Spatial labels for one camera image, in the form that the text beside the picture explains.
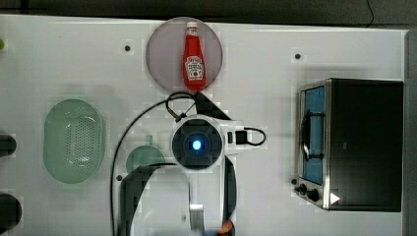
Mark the black round object upper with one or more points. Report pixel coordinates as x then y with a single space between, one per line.
8 145

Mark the black round object lower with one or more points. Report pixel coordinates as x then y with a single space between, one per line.
10 212

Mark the green cup with handle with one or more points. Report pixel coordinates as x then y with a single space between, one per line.
144 155

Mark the small green object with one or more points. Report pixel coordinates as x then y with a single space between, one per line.
2 44

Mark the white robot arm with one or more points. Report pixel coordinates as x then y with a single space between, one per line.
198 143

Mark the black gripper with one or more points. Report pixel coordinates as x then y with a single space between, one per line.
204 106

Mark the round grey plate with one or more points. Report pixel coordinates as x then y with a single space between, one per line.
165 50

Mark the orange plush fruit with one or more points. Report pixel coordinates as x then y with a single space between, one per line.
225 228

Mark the red plush ketchup bottle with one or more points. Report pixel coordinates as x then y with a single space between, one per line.
193 64

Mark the silver toaster oven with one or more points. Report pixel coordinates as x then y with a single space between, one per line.
350 144

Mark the green oval colander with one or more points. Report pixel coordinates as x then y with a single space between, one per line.
73 146

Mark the black round object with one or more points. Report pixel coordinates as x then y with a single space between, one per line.
10 212
8 145

